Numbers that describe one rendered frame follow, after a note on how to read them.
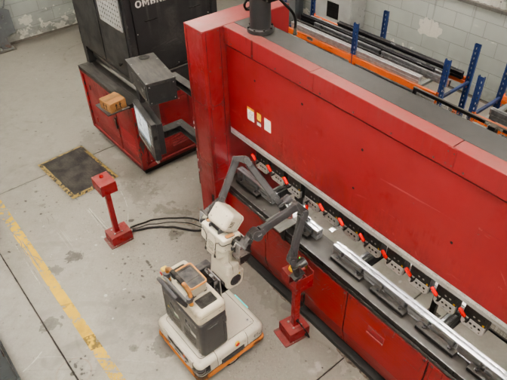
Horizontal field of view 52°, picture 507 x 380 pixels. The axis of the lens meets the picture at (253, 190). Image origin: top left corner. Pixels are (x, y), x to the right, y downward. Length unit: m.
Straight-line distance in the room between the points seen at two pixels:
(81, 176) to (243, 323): 3.04
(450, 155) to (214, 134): 2.19
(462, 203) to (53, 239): 4.19
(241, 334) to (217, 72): 2.09
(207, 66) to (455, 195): 2.10
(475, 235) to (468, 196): 0.23
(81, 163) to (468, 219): 4.90
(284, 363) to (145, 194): 2.63
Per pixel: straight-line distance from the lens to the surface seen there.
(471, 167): 2.85
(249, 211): 4.63
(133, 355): 4.71
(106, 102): 5.69
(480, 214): 2.98
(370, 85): 3.30
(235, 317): 4.45
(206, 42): 4.04
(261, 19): 3.87
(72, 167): 6.73
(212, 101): 4.28
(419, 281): 3.55
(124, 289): 5.15
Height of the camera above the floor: 3.88
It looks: 40 degrees down
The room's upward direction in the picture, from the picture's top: 1 degrees counter-clockwise
